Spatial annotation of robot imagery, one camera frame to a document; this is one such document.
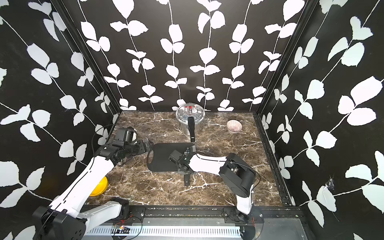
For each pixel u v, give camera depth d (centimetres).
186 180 84
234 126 110
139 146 71
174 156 69
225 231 70
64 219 37
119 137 59
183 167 63
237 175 47
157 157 93
